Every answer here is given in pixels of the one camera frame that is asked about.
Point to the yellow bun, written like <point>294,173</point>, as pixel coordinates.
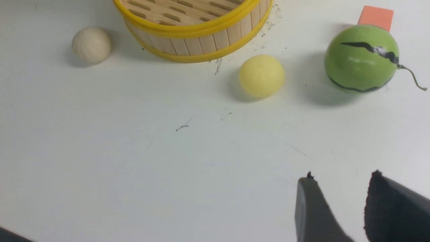
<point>262,76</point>

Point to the white cream bun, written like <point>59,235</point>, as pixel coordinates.
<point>92,45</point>

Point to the green toy watermelon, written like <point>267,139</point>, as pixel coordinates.
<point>362,58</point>

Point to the yellow-rimmed bamboo steamer tray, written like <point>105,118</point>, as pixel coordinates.
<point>193,31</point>

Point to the orange foam block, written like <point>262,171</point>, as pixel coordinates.
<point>376,16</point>

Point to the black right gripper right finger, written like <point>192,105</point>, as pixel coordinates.
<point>395,213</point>

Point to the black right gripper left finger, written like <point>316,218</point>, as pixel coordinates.
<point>314,220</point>

